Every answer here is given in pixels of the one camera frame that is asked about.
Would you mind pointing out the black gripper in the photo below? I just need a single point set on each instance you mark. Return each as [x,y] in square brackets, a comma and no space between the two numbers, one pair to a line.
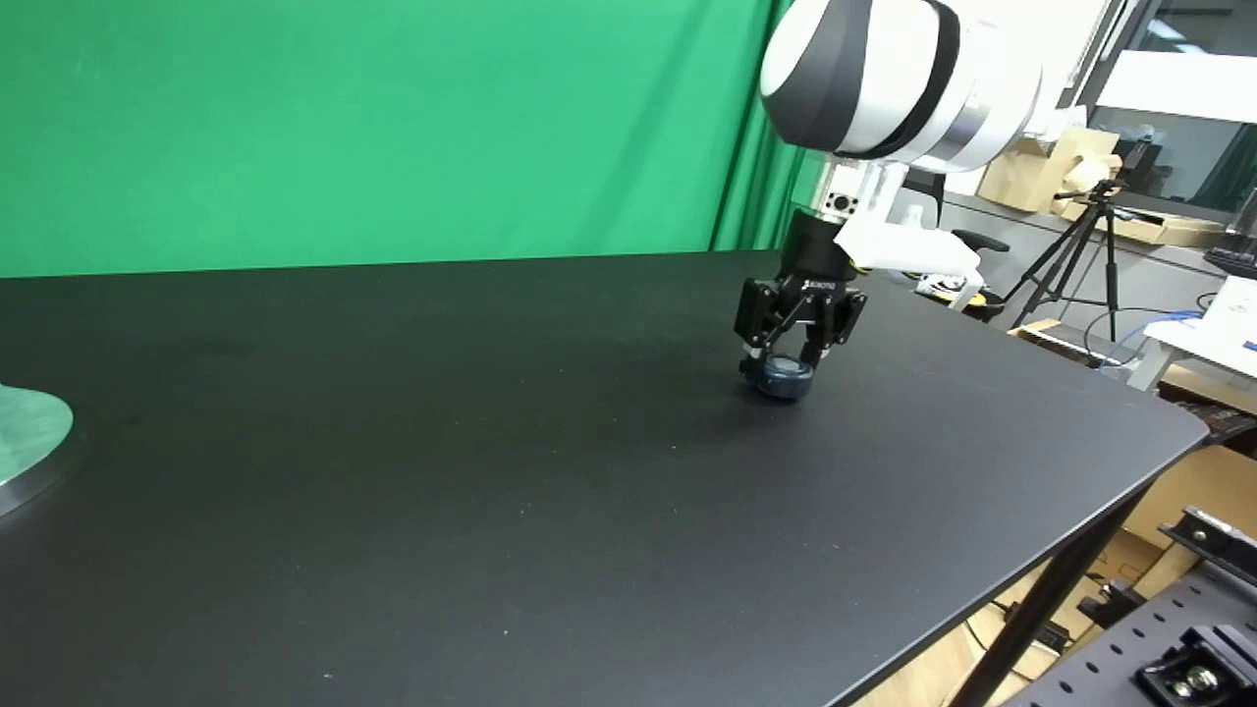
[801,299]

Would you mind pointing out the black measuring tape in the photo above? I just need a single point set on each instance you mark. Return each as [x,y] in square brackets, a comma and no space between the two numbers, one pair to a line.
[779,379]

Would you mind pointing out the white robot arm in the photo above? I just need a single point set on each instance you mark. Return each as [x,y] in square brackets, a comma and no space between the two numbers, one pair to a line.
[904,81]

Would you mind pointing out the white flat cover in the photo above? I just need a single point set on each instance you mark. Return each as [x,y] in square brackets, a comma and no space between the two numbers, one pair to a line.
[907,245]

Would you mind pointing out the brown cardboard box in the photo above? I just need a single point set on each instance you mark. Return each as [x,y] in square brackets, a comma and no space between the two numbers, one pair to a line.
[1047,163]

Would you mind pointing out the black table leg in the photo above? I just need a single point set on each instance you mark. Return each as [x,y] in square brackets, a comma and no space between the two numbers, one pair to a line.
[1034,613]

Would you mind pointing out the white paper sheet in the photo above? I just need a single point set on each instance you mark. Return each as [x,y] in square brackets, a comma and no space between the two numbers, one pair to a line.
[1211,321]

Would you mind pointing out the black perforated breadboard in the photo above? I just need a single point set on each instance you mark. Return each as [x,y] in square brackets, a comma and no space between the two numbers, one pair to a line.
[1152,643]

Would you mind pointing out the green curtain backdrop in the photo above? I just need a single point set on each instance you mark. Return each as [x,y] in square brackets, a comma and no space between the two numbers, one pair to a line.
[367,132]

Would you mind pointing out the black camera tripod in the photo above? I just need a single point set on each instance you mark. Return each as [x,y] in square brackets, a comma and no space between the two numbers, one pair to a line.
[1076,255]

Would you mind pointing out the black bracket with screws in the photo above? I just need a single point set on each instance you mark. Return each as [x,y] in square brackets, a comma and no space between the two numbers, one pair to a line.
[1195,677]

